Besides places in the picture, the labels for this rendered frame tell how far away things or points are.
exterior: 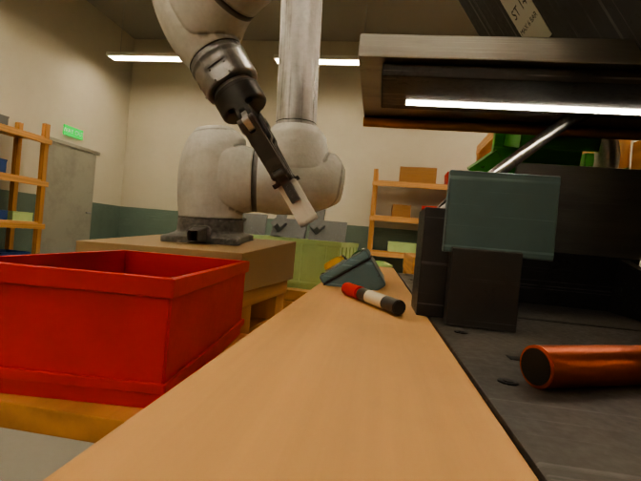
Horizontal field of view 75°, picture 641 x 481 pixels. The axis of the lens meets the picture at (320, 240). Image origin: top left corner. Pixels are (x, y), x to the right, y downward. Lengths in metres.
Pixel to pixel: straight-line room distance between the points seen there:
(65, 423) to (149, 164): 8.64
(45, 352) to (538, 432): 0.40
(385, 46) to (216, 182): 0.68
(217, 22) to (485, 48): 0.43
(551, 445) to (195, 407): 0.13
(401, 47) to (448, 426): 0.27
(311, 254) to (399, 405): 1.23
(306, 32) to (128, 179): 8.28
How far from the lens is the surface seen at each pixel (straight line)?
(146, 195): 8.97
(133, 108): 9.47
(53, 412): 0.45
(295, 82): 1.04
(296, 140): 0.98
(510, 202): 0.41
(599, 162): 0.70
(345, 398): 0.19
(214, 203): 0.97
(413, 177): 7.14
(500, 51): 0.37
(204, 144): 0.99
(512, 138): 0.60
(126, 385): 0.43
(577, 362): 0.26
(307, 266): 1.41
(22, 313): 0.47
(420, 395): 0.21
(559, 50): 0.38
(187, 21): 0.70
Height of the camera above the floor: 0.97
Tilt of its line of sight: level
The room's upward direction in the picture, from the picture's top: 5 degrees clockwise
